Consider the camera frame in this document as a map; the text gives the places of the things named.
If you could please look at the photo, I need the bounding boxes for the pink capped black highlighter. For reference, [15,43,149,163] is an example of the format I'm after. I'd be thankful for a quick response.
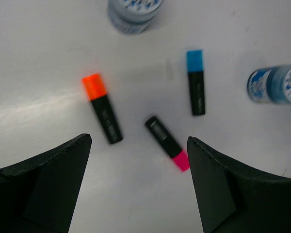
[145,116,190,172]

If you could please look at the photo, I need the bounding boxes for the blue capped black highlighter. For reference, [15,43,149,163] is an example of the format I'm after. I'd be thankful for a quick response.
[186,50,206,116]

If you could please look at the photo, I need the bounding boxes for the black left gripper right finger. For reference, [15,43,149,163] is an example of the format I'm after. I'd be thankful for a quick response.
[187,137,291,233]

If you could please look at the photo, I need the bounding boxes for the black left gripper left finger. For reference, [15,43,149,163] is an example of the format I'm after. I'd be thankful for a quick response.
[0,133,92,233]

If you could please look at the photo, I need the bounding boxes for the blue paint jar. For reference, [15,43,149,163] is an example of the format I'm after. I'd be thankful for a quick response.
[246,64,291,105]
[107,0,163,34]

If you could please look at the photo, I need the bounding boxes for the orange capped black highlighter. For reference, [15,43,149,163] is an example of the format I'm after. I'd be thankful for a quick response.
[81,73,123,144]

